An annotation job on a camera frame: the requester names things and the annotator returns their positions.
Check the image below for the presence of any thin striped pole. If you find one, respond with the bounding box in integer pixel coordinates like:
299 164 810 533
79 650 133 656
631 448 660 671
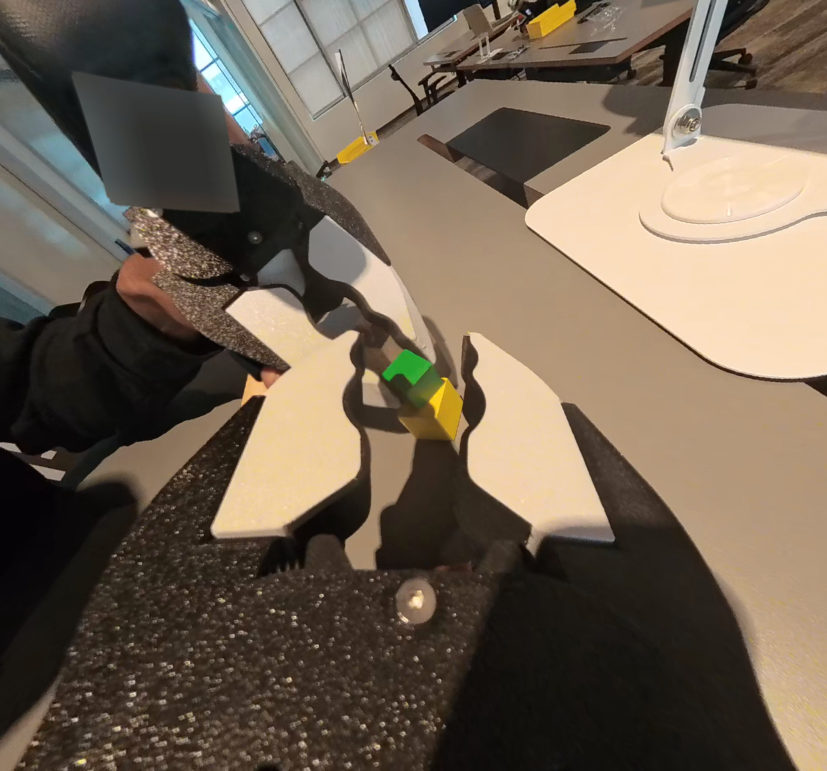
335 50 374 142

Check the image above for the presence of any yellow wooden cube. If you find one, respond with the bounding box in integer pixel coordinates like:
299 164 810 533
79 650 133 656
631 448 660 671
397 376 464 441

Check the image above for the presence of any person's left forearm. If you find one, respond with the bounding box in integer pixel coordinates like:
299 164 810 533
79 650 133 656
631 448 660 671
0 280 272 455

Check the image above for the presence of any white laptop stand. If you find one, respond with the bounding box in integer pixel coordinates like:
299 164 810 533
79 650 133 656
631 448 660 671
462 4 511 60

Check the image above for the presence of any person's left hand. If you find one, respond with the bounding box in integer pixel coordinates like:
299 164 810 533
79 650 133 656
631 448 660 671
115 252 226 344

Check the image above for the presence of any green wooden cube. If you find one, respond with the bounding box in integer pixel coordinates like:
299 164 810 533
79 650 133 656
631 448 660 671
381 349 443 409

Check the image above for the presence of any black office chair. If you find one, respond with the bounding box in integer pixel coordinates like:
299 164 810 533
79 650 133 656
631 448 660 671
388 64 440 116

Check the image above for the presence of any black desk mat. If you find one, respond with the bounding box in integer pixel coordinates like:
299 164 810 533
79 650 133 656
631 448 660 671
446 107 611 184

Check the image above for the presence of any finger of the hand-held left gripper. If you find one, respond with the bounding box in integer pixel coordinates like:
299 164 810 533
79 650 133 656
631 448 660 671
221 283 363 372
304 214 438 365

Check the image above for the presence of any grey office desk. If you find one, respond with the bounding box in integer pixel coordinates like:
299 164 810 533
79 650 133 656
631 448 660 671
423 0 766 84

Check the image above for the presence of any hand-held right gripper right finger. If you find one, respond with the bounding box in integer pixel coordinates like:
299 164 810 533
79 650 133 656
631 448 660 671
454 331 617 557

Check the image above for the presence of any person's black jacket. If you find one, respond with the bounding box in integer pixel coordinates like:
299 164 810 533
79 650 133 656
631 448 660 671
0 448 140 740

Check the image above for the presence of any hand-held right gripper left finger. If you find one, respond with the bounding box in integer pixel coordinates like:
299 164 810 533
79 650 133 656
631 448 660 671
211 331 370 542

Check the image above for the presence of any white document stand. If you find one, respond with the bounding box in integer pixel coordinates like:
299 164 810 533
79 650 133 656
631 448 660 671
525 0 827 379

